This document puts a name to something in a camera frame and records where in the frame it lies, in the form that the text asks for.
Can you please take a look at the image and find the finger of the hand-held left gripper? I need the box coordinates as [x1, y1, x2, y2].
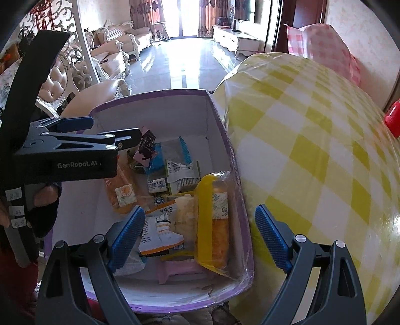
[29, 116, 95, 135]
[47, 127, 142, 155]

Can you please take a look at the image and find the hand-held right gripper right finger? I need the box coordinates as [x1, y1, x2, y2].
[254, 204, 367, 325]

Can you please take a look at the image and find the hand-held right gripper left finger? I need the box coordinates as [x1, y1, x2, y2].
[34, 205, 146, 325]

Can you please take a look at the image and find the dark brown pink packet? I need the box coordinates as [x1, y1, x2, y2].
[135, 126, 157, 166]

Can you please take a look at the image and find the white orange snack packet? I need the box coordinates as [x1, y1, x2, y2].
[137, 200, 185, 255]

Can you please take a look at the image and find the orange cake packet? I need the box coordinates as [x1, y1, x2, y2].
[104, 162, 141, 215]

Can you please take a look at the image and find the blue-edged clear snack packet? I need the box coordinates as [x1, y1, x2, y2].
[147, 136, 194, 176]

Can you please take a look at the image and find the yellow cake packet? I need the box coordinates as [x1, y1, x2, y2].
[194, 171, 243, 279]

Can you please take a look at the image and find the cream bun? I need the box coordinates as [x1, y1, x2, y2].
[173, 194, 197, 241]

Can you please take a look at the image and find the purple rimmed white cardboard box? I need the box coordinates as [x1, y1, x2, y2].
[44, 88, 255, 315]

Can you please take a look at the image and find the person's left hand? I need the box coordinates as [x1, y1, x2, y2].
[26, 182, 62, 240]

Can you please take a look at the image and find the beige padded chair back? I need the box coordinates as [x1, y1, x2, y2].
[61, 79, 130, 118]

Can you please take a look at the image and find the beige tufted leather chair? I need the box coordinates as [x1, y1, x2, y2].
[36, 56, 82, 118]

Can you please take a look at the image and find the cream ornate armchair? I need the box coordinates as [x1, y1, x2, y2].
[90, 40, 130, 83]

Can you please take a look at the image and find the white carved room screen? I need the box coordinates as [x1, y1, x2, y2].
[19, 0, 104, 91]

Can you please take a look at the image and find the cream ornate sofa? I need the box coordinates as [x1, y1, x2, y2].
[94, 20, 154, 57]

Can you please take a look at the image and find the person's red garment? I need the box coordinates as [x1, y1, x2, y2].
[0, 247, 40, 313]

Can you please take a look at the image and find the brown patterned curtain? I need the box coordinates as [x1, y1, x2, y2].
[198, 0, 232, 38]
[129, 0, 171, 41]

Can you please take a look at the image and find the white television cabinet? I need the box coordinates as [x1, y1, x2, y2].
[212, 25, 261, 60]

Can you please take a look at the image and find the red thermos jug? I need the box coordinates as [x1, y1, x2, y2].
[384, 98, 400, 138]

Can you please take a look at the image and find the flat screen television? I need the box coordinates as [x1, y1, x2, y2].
[234, 0, 255, 22]

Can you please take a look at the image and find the pink checked cloth cover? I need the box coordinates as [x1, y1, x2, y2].
[286, 22, 361, 86]

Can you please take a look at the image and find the dark red wooden door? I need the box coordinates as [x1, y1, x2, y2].
[272, 0, 327, 54]

